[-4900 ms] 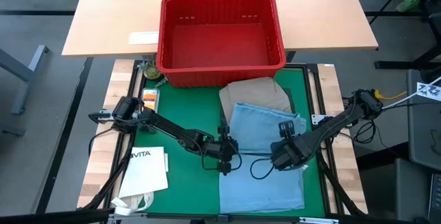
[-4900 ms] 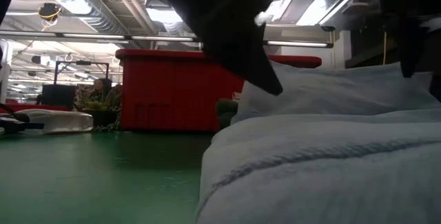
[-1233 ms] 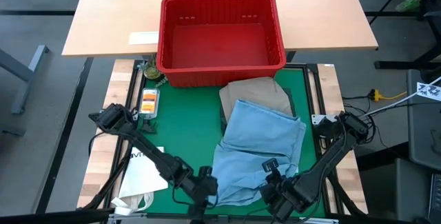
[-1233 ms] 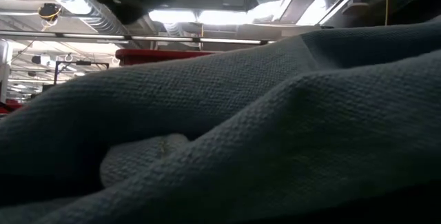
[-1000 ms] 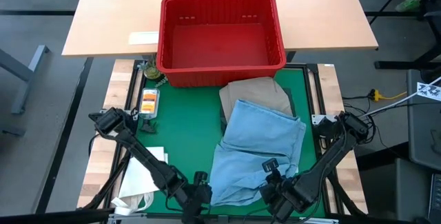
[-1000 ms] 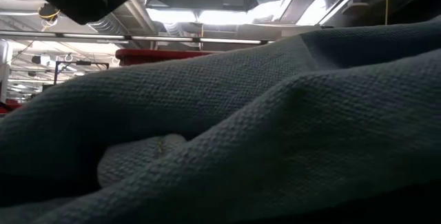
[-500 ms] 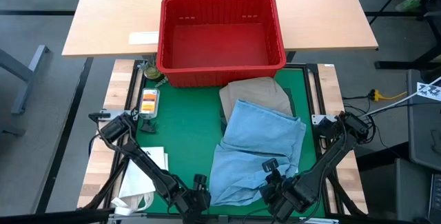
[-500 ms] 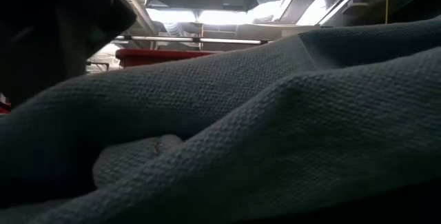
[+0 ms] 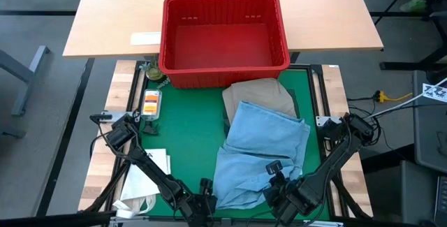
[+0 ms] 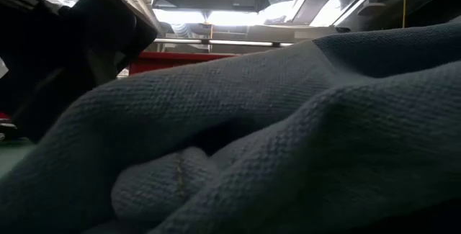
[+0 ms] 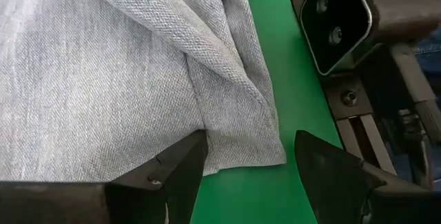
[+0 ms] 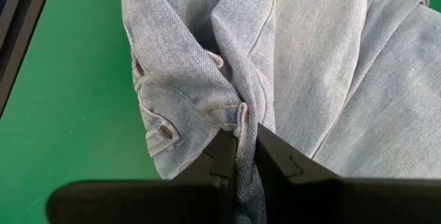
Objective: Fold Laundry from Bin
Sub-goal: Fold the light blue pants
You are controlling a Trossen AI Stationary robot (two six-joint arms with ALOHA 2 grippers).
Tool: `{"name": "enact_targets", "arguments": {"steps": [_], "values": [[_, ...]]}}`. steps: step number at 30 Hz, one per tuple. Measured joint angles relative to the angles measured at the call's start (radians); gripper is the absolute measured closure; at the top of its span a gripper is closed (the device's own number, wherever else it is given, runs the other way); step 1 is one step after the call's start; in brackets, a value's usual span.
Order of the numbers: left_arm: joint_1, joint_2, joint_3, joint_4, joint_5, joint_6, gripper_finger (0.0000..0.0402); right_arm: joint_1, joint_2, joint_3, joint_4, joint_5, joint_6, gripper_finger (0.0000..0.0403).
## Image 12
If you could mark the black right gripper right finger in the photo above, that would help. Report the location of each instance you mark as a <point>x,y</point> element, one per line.
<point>275,158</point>

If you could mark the black aluminium table frame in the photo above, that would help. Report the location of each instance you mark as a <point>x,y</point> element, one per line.
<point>17,17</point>

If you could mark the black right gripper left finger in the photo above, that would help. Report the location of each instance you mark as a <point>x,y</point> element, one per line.
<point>220,162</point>

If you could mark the light blue garment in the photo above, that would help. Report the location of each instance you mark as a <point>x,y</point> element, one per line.
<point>310,79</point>

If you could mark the green table mat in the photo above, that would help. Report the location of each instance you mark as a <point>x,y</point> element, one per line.
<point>69,96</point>

